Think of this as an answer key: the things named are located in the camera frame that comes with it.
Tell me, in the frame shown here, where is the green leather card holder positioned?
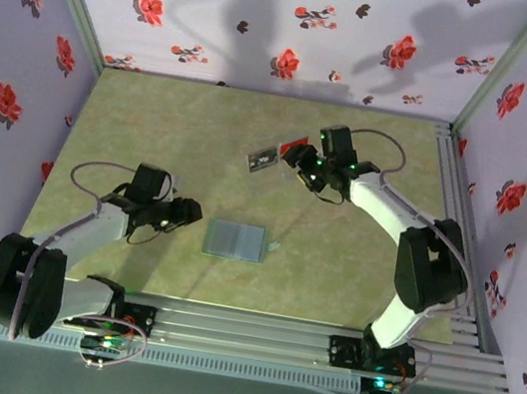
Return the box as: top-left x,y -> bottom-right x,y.
201,216 -> 284,268

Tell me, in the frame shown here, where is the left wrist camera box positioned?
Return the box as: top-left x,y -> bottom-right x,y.
161,173 -> 186,204

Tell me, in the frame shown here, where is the left gripper thin black cable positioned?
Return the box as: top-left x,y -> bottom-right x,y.
125,217 -> 164,250

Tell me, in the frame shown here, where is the gripper thin black cable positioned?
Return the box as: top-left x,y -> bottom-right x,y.
311,184 -> 347,207
125,217 -> 164,250

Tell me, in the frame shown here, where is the right gripper thin black cable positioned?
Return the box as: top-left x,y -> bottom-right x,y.
311,184 -> 347,207

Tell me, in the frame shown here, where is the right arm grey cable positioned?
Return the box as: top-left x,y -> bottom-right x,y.
308,126 -> 497,394

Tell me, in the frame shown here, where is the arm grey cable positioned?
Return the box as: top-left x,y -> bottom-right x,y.
3,150 -> 177,379
308,126 -> 497,394

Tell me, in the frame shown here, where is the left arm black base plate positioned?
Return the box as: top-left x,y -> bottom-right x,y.
63,292 -> 159,340

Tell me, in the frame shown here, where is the aluminium frame rail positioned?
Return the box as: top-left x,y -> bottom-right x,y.
0,267 -> 516,394
398,120 -> 526,355

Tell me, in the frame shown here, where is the left arm grey cable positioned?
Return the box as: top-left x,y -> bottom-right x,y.
3,150 -> 177,379

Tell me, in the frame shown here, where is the slotted grey cable duct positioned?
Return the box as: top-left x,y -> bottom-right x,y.
0,318 -> 363,394

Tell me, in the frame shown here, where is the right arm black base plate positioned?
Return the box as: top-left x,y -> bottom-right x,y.
324,332 -> 421,381

